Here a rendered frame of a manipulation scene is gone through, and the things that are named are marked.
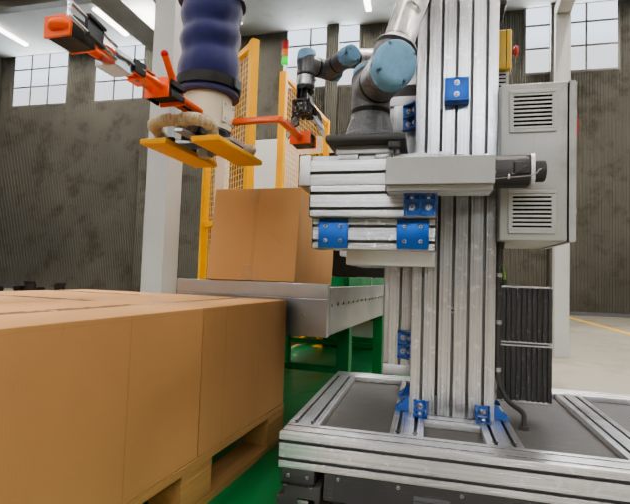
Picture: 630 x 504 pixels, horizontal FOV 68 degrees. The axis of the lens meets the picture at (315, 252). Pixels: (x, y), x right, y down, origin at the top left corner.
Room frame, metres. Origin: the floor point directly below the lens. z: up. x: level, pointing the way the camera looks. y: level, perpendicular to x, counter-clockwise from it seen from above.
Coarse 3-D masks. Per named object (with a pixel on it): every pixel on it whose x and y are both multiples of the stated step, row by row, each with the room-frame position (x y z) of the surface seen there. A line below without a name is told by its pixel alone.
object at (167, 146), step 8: (144, 144) 1.50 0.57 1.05; (152, 144) 1.49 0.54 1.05; (160, 144) 1.49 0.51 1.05; (168, 144) 1.49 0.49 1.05; (176, 144) 1.53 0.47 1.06; (160, 152) 1.59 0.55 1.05; (168, 152) 1.59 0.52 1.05; (176, 152) 1.58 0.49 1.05; (184, 152) 1.58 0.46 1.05; (192, 152) 1.62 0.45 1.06; (184, 160) 1.70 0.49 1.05; (192, 160) 1.69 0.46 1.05; (200, 160) 1.69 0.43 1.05; (208, 160) 1.73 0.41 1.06
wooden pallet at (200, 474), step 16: (272, 416) 1.73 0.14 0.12; (240, 432) 1.50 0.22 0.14; (256, 432) 1.71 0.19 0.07; (272, 432) 1.74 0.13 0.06; (240, 448) 1.68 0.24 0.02; (256, 448) 1.68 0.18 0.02; (192, 464) 1.24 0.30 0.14; (208, 464) 1.32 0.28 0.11; (224, 464) 1.53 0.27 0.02; (240, 464) 1.54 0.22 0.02; (176, 480) 1.18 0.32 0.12; (192, 480) 1.25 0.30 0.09; (208, 480) 1.32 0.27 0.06; (224, 480) 1.42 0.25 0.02; (144, 496) 1.06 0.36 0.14; (160, 496) 1.22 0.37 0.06; (176, 496) 1.20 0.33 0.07; (192, 496) 1.25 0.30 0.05; (208, 496) 1.33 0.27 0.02
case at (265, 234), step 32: (224, 192) 2.02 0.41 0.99; (256, 192) 1.98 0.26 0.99; (288, 192) 1.94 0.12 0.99; (224, 224) 2.00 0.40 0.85; (256, 224) 1.96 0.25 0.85; (288, 224) 1.92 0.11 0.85; (224, 256) 1.98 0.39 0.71; (256, 256) 1.94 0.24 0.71; (288, 256) 1.90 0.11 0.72; (320, 256) 2.23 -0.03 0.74
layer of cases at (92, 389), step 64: (0, 320) 0.82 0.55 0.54; (64, 320) 0.86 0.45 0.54; (128, 320) 0.99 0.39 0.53; (192, 320) 1.22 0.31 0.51; (256, 320) 1.58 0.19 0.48; (0, 384) 0.73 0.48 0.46; (64, 384) 0.84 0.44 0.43; (128, 384) 1.00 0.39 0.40; (192, 384) 1.23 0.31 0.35; (256, 384) 1.60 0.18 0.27; (0, 448) 0.73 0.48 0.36; (64, 448) 0.85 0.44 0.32; (128, 448) 1.01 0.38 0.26; (192, 448) 1.24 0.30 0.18
